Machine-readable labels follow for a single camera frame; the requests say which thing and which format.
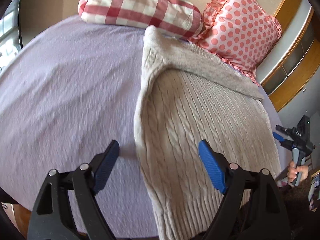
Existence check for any beige cable-knit sweater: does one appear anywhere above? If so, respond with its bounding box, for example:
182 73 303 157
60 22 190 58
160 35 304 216
134 26 281 239

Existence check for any lavender textured bedspread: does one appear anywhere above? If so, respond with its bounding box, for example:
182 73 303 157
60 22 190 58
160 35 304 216
1 16 279 238

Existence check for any brown fuzzy right sleeve forearm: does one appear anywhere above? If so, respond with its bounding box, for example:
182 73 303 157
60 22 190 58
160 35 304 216
278 177 319 239

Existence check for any red white checked bolster pillow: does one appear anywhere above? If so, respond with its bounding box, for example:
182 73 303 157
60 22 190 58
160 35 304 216
78 0 203 40

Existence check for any window with frame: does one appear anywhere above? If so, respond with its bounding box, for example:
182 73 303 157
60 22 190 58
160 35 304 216
0 0 23 73

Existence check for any wooden frame glass cabinet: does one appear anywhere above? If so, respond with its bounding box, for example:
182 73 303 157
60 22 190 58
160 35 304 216
262 12 319 112

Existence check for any pink polka dot ruffled pillow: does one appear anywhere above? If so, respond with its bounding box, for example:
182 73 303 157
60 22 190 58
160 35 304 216
189 0 282 82

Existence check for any person's right hand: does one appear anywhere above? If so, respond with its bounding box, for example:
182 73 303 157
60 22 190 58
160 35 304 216
287 161 309 183

